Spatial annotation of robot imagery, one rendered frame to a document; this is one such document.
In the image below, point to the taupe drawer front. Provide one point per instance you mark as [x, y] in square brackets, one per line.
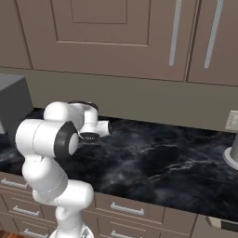
[9, 177]
[18, 203]
[34, 225]
[155, 212]
[145, 229]

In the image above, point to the taupe dishwasher with black panel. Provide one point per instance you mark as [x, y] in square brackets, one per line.
[201, 229]

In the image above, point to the grey round-based stand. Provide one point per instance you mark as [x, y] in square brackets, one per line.
[232, 155]

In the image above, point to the white wall socket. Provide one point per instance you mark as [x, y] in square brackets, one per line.
[233, 121]

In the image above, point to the taupe narrow cabinet panel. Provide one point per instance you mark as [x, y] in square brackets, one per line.
[178, 224]

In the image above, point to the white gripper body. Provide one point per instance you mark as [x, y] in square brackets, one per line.
[89, 137]

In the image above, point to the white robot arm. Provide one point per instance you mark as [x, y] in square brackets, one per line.
[46, 139]

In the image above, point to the grey box appliance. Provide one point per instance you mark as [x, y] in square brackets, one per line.
[14, 102]

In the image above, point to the taupe wide cupboard door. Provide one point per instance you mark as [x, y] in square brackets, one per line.
[102, 37]

